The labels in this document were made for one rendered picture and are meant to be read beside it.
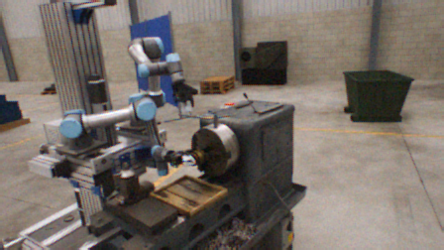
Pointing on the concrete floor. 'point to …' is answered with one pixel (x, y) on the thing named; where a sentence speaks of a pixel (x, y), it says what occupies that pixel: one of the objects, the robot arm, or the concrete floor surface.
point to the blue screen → (161, 28)
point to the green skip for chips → (376, 95)
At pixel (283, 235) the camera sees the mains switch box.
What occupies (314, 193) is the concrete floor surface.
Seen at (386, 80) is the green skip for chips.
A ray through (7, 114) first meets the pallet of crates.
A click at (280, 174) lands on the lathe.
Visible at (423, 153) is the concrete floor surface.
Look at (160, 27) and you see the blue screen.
